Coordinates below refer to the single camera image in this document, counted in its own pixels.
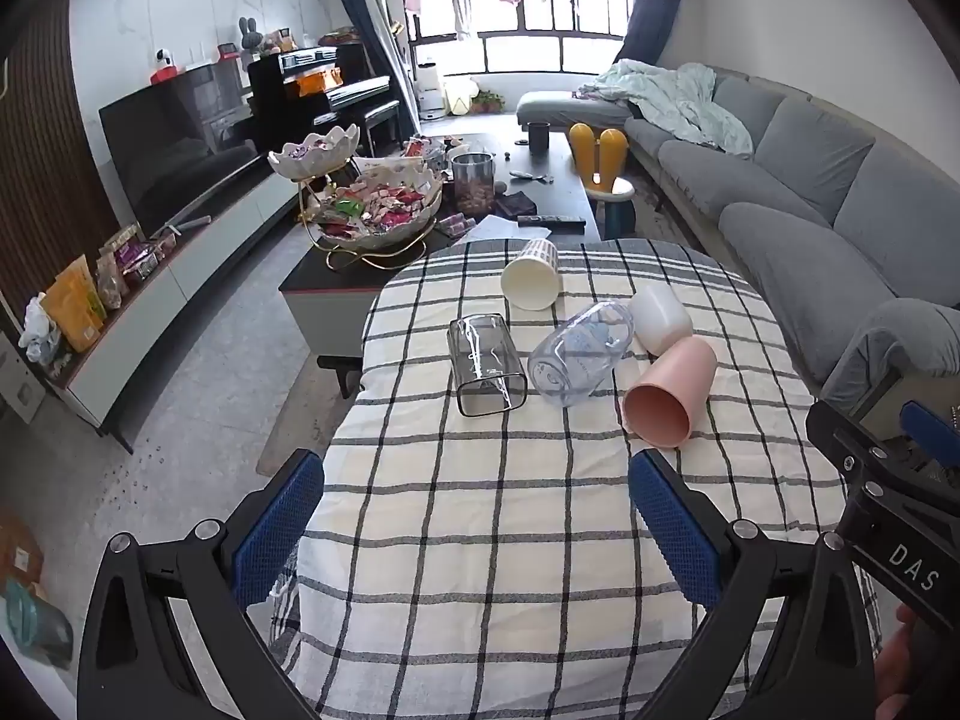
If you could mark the clear snack bag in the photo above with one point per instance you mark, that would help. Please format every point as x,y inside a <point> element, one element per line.
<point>109,279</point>

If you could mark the green bag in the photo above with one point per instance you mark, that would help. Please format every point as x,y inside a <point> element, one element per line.
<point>37,619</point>

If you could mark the glass jar of nuts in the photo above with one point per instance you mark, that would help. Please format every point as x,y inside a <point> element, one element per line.
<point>473,184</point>

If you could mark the yellow rabbit-ear stool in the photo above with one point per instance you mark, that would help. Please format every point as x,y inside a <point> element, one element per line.
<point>600,161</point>

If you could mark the grey sofa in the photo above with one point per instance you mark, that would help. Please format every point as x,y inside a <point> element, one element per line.
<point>795,150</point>

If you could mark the grey rabbit figure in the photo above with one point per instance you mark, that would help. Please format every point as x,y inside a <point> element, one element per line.
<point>247,34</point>

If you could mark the black remote control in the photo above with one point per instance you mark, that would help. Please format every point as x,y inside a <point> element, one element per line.
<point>551,221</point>

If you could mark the pink plastic cup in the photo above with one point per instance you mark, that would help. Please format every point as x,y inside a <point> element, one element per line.
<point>670,394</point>

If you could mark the black piano bench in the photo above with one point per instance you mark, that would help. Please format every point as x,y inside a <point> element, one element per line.
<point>380,118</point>

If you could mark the striped white paper cup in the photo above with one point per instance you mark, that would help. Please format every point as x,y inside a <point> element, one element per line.
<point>534,276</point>

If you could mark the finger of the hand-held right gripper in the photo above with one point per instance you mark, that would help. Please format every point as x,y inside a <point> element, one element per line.
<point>847,436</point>
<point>927,427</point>

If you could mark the black television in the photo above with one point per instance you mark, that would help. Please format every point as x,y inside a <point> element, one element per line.
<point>180,142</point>

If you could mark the black piano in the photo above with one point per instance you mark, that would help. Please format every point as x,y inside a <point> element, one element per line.
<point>315,94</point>

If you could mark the white plastic bag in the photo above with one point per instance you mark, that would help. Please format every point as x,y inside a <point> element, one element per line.
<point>37,331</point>

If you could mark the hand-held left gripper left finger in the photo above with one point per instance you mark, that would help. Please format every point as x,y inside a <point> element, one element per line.
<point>279,521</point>

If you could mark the black white checkered tablecloth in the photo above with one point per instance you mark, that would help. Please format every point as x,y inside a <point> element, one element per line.
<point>487,510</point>

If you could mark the white paper sheet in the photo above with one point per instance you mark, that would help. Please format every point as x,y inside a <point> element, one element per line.
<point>491,229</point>

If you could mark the dark blue curtain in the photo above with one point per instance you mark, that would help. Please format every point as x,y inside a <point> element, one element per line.
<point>654,4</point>
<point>367,22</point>

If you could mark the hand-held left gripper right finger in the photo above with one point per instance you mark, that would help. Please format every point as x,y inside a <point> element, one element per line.
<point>675,525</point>

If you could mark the person's right hand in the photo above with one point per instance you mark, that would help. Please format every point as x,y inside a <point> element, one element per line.
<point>896,667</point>

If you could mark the black cup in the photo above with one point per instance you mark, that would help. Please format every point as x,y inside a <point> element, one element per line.
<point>538,136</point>

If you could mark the clear bluish plastic cup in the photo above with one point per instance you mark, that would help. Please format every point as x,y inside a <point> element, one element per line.
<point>581,349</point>

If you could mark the orange snack bag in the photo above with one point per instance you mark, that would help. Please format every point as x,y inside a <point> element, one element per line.
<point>75,307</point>

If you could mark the black pouch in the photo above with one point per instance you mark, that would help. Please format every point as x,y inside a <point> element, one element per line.
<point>517,204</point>

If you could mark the two-tier white snack bowl stand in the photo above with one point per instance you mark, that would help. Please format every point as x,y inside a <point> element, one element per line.
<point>375,202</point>

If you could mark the white plastic cup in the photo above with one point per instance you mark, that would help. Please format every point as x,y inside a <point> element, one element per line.
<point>661,317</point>

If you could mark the white security camera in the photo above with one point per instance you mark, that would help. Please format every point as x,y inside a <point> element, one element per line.
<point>163,57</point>

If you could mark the potted plant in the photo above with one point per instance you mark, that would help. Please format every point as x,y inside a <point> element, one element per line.
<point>489,99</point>

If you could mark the light green blanket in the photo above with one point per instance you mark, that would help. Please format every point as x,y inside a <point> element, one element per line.
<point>675,101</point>

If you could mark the dark coffee table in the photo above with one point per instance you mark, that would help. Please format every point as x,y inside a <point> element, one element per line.
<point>561,195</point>

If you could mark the clear square glass cup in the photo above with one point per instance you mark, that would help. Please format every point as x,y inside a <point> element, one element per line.
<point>486,360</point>

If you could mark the white tv cabinet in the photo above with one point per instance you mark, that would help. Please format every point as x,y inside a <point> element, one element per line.
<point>187,270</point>

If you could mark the cardboard box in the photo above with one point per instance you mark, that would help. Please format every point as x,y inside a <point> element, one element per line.
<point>19,549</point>

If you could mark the white air purifier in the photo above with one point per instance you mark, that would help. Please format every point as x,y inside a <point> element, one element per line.
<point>430,86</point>

